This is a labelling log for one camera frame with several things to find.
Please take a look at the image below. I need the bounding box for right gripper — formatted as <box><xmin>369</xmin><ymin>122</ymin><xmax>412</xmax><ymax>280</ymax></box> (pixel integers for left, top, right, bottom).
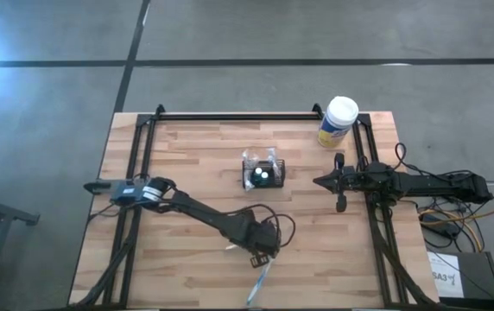
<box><xmin>314</xmin><ymin>151</ymin><xmax>367</xmax><ymax>213</ymax></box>

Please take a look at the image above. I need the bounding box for black wire caddy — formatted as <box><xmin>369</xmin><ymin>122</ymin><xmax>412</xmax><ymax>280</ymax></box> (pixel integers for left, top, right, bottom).
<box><xmin>241</xmin><ymin>158</ymin><xmax>287</xmax><ymax>191</ymax></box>

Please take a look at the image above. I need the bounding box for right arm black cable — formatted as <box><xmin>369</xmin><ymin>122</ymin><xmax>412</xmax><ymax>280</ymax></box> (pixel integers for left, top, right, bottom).
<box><xmin>393</xmin><ymin>142</ymin><xmax>477</xmax><ymax>178</ymax></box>

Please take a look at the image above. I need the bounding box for white paper label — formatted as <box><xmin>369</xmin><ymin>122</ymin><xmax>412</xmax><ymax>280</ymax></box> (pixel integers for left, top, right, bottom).
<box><xmin>427</xmin><ymin>251</ymin><xmax>466</xmax><ymax>299</ymax></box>

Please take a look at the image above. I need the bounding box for black floor box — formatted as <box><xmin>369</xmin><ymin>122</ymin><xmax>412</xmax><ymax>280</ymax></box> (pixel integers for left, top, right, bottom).
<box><xmin>427</xmin><ymin>251</ymin><xmax>494</xmax><ymax>300</ymax></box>

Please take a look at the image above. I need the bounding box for black aluminium frame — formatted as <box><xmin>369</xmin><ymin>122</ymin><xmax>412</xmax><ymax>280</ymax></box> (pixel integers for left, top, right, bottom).
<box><xmin>68</xmin><ymin>103</ymin><xmax>443</xmax><ymax>310</ymax></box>

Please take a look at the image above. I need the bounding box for black power brick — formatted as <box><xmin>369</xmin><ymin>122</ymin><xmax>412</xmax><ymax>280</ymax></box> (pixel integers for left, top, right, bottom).
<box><xmin>420</xmin><ymin>214</ymin><xmax>462</xmax><ymax>238</ymax></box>

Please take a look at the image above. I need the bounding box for yellow floor cable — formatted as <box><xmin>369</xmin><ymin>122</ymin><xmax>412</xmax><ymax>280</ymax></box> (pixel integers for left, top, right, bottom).
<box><xmin>418</xmin><ymin>207</ymin><xmax>494</xmax><ymax>254</ymax></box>

